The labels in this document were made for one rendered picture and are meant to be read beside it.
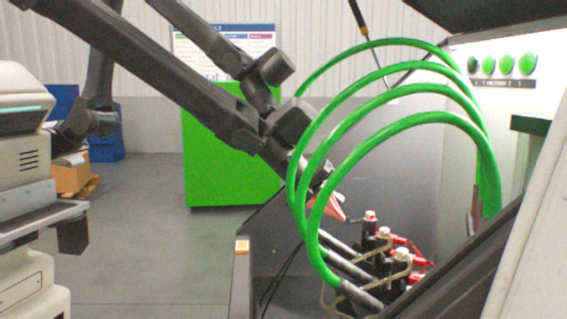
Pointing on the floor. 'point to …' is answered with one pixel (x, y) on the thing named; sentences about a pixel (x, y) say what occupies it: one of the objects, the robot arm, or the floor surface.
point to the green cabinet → (223, 167)
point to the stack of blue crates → (101, 150)
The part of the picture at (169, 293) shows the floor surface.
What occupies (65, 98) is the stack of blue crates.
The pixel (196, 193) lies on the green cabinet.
